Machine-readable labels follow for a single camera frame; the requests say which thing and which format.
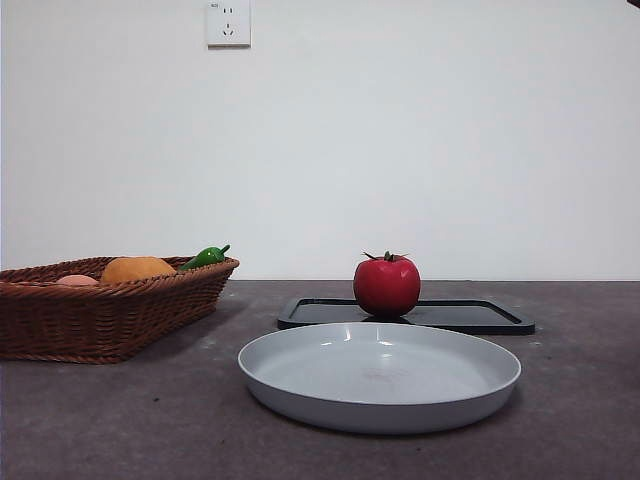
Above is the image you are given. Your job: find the brown wicker basket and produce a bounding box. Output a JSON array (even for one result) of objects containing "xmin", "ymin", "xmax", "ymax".
[{"xmin": 0, "ymin": 255, "xmax": 240, "ymax": 365}]

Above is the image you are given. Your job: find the white wall socket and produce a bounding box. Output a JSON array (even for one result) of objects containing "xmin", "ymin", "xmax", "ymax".
[{"xmin": 206, "ymin": 0, "xmax": 252, "ymax": 49}]

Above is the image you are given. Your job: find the green chili pepper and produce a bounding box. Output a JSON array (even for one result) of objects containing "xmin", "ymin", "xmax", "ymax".
[{"xmin": 177, "ymin": 243, "xmax": 232, "ymax": 272}]

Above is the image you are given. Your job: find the red tomato with green stem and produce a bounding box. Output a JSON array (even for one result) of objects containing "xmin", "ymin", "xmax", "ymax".
[{"xmin": 353, "ymin": 249, "xmax": 422, "ymax": 318}]

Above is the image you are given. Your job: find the orange-yellow round fruit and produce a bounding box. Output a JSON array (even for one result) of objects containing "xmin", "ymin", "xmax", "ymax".
[{"xmin": 101, "ymin": 255, "xmax": 177, "ymax": 285}]

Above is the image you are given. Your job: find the dark green rectangular tray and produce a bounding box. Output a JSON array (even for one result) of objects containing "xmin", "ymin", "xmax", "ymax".
[{"xmin": 277, "ymin": 295, "xmax": 536, "ymax": 336}]

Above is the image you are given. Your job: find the pale grey round plate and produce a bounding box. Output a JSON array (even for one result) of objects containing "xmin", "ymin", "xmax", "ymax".
[{"xmin": 237, "ymin": 320, "xmax": 523, "ymax": 435}]

